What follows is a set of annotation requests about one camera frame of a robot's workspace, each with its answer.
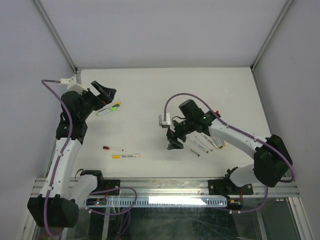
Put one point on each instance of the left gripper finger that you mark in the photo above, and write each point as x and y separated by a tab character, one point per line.
108	95
100	88

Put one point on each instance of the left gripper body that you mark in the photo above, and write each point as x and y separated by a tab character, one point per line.
96	102

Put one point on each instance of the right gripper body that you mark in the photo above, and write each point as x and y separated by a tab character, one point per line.
181	129

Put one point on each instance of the purple pen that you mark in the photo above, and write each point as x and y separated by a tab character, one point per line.
199	145

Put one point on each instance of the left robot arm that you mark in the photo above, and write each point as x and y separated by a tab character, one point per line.
57	204

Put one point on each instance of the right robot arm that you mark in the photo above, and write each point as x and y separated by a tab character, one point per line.
271	159

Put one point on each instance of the yellow capped pen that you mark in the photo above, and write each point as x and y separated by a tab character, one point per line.
126	156
112	105

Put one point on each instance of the opened black pen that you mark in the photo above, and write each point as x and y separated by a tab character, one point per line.
191	150

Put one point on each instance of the green capped pen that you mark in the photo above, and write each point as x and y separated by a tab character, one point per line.
107	110

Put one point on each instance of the yellow capped lower pen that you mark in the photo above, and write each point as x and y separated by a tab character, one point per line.
126	156

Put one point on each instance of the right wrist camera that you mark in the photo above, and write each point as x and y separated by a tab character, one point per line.
164	120

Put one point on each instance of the left frame post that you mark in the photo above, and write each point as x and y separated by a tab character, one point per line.
54	34

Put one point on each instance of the frame post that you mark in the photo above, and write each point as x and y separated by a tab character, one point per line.
272	32
54	34

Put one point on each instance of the aluminium front rail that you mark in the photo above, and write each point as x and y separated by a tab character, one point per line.
187	187

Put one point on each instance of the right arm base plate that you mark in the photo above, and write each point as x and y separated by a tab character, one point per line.
224	187

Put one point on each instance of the slotted cable duct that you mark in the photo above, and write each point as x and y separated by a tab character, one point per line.
157	202

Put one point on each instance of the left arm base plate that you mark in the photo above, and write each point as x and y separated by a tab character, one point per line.
109	184

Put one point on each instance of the right frame post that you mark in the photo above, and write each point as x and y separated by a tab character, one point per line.
272	32

